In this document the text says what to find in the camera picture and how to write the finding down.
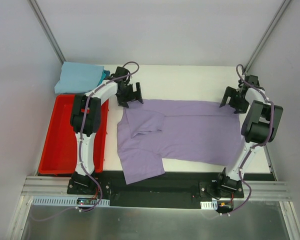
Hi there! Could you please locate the red plastic bin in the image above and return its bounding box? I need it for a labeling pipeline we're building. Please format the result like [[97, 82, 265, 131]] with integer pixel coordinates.
[[38, 94, 109, 176]]

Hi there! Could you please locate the left aluminium frame post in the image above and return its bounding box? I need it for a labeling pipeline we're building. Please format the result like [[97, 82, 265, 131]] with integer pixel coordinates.
[[27, 0, 66, 64]]

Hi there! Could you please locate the purple t shirt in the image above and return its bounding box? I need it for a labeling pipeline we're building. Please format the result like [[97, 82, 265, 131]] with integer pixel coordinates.
[[117, 99, 242, 184]]

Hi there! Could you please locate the right aluminium frame post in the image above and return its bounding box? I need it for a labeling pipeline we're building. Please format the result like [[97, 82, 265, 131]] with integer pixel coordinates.
[[244, 0, 293, 73]]

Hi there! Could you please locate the white cable duct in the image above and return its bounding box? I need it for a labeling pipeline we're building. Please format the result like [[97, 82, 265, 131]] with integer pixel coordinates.
[[32, 196, 110, 208], [200, 200, 218, 211]]

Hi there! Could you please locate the aluminium frame post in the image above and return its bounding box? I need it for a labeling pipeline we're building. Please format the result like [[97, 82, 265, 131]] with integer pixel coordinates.
[[27, 0, 66, 64], [244, 0, 293, 73]]

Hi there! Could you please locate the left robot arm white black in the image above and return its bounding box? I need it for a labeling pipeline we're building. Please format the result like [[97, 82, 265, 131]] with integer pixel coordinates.
[[67, 65, 144, 195]]

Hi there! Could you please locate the light blue folded shirt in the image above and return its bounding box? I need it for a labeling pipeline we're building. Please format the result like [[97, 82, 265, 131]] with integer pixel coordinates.
[[54, 61, 105, 95]]

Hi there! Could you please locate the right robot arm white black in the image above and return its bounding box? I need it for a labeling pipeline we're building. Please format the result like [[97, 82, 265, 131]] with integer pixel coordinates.
[[206, 75, 283, 200]]

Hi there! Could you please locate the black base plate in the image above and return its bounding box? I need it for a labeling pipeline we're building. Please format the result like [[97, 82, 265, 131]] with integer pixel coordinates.
[[67, 171, 244, 209]]

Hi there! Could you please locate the dark blue folded shirt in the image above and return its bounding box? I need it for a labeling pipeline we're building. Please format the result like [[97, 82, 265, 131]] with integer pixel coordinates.
[[105, 70, 111, 79]]

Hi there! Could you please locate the left white cable duct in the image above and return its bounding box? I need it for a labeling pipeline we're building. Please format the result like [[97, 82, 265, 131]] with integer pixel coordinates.
[[32, 196, 110, 208]]

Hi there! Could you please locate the right white cable duct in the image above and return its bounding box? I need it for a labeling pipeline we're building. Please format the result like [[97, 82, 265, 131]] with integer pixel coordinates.
[[200, 200, 218, 211]]

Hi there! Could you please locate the right table edge rail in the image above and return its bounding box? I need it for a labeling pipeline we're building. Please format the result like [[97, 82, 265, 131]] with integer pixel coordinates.
[[242, 71, 278, 181]]

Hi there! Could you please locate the aluminium rail front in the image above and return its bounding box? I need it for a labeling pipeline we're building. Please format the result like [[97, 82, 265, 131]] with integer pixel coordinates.
[[21, 176, 292, 202]]

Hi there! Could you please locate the teal folded shirt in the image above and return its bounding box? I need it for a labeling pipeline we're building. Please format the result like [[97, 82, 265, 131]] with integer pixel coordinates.
[[97, 70, 107, 86]]

